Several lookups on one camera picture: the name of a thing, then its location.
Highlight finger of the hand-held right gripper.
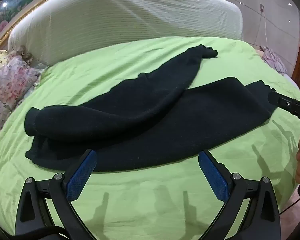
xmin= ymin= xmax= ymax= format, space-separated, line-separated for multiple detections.
xmin=268 ymin=91 xmax=300 ymax=124

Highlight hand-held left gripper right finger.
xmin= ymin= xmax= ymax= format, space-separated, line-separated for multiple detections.
xmin=198 ymin=149 xmax=282 ymax=240

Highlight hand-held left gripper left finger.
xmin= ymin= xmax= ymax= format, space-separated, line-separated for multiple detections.
xmin=15 ymin=149 xmax=98 ymax=240

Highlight black pants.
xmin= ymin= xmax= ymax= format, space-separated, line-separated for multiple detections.
xmin=24 ymin=44 xmax=278 ymax=172

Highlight pink floral cloth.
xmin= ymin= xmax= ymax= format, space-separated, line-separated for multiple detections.
xmin=259 ymin=45 xmax=288 ymax=75

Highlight green bed sheet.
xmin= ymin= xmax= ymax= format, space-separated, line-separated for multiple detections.
xmin=0 ymin=36 xmax=300 ymax=240

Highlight floral ruffled pillow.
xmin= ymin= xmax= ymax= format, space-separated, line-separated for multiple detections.
xmin=0 ymin=54 xmax=49 ymax=136

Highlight white striped headboard cushion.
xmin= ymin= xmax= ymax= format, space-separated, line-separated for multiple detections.
xmin=7 ymin=0 xmax=243 ymax=67

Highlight black cable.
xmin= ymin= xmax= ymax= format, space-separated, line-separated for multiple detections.
xmin=279 ymin=197 xmax=300 ymax=215

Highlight white cable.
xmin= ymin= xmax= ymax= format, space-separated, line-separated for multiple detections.
xmin=263 ymin=12 xmax=268 ymax=48

